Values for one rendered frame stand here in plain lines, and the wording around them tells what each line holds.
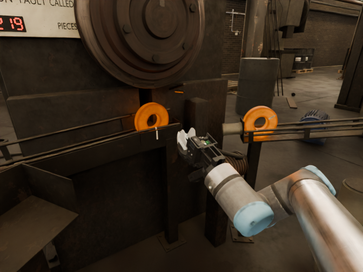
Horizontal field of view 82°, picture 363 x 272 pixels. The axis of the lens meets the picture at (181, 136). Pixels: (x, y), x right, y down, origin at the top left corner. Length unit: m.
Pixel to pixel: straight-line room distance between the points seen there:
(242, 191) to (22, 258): 0.51
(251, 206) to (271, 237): 0.96
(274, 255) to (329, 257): 1.04
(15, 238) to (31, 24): 0.64
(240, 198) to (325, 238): 0.20
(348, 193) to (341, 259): 0.75
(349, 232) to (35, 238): 0.63
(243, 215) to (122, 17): 0.62
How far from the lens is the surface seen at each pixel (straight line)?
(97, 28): 0.77
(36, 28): 0.90
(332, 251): 0.36
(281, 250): 1.42
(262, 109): 1.01
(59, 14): 0.91
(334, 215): 0.43
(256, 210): 0.51
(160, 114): 0.91
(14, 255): 0.66
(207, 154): 0.60
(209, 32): 1.17
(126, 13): 0.73
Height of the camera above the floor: 1.03
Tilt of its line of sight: 23 degrees down
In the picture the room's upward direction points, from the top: straight up
